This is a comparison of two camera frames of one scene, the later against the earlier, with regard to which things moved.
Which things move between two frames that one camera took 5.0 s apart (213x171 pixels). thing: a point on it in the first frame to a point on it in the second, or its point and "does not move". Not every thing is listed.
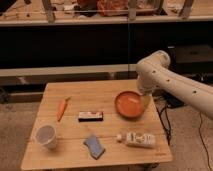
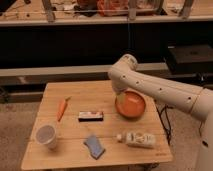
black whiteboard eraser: (88, 116) does not move
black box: (191, 59) does not move
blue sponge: (94, 146) does not move
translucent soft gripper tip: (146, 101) to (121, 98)
